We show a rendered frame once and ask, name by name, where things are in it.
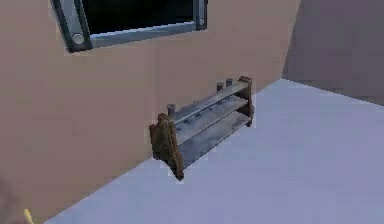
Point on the brown and grey low shelf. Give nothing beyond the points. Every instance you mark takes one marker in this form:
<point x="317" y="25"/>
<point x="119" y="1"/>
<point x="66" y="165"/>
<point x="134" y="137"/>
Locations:
<point x="203" y="123"/>

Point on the grey framed window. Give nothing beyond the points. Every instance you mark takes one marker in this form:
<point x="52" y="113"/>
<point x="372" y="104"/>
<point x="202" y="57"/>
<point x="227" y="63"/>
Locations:
<point x="140" y="32"/>

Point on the small yellow object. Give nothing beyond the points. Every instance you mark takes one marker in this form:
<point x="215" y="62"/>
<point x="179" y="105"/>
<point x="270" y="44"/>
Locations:
<point x="28" y="216"/>

